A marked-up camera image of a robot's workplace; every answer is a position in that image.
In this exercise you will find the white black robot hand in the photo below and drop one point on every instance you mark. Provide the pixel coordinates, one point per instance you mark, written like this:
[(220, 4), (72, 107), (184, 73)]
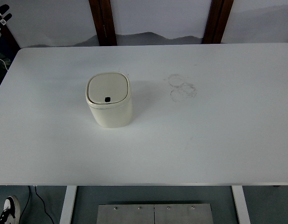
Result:
[(3, 9)]

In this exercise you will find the cream lidded trash can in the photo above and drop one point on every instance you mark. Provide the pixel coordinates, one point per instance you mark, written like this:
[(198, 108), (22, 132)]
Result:
[(109, 98)]

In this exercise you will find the black white sneaker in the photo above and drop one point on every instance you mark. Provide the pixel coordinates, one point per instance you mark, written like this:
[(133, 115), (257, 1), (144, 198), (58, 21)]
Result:
[(11, 211)]

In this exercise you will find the left white table leg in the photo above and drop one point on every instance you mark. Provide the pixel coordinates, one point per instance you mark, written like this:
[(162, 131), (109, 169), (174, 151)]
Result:
[(68, 205)]

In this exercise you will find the white table leg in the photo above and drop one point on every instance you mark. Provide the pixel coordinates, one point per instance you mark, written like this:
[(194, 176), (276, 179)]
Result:
[(68, 205), (240, 204)]

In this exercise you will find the right white table leg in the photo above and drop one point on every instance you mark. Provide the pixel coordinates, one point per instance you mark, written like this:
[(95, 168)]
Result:
[(240, 204)]

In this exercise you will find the left brown wooden post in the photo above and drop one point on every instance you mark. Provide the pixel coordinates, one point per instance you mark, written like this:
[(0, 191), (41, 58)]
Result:
[(103, 20)]

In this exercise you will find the brown wooden post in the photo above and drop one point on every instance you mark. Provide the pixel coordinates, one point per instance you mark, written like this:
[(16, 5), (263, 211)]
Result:
[(103, 20), (217, 20)]

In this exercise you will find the right brown wooden post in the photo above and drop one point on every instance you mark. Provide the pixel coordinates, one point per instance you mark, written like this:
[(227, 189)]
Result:
[(217, 20)]

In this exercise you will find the metal base plate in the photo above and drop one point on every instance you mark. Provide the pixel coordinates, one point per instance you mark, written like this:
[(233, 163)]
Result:
[(155, 214)]

